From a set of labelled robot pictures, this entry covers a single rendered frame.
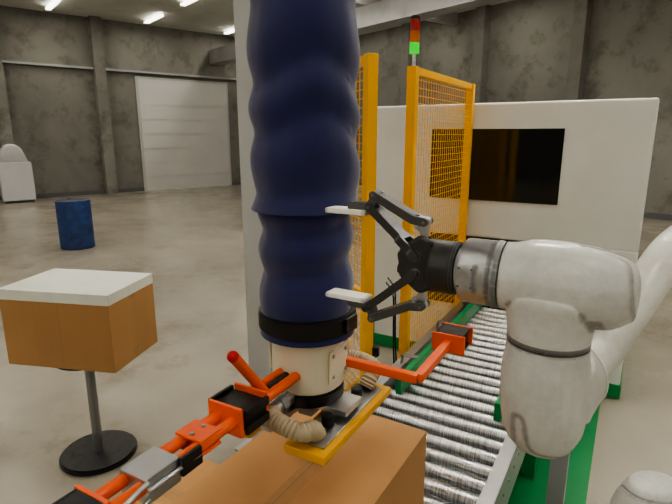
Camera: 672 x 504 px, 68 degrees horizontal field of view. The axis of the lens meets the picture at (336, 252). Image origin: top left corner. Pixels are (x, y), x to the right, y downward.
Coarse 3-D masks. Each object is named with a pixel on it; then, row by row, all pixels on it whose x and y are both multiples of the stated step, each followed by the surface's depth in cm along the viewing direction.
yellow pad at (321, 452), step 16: (352, 384) 131; (368, 400) 122; (320, 416) 115; (336, 416) 115; (352, 416) 115; (368, 416) 118; (336, 432) 109; (352, 432) 112; (288, 448) 105; (304, 448) 104; (320, 448) 104; (336, 448) 105; (320, 464) 102
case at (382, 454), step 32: (256, 448) 134; (352, 448) 134; (384, 448) 134; (416, 448) 135; (224, 480) 121; (256, 480) 121; (288, 480) 121; (320, 480) 121; (352, 480) 121; (384, 480) 121; (416, 480) 138
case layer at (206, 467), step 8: (200, 464) 190; (208, 464) 190; (216, 464) 190; (192, 472) 185; (200, 472) 185; (208, 472) 185; (184, 480) 181; (192, 480) 181; (176, 488) 177; (184, 488) 177; (160, 496) 173; (168, 496) 173; (176, 496) 173
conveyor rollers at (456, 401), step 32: (480, 320) 336; (480, 352) 291; (416, 384) 255; (448, 384) 250; (480, 384) 249; (384, 416) 225; (416, 416) 228; (448, 416) 221; (480, 416) 222; (448, 448) 202; (480, 448) 205; (448, 480) 184; (480, 480) 180
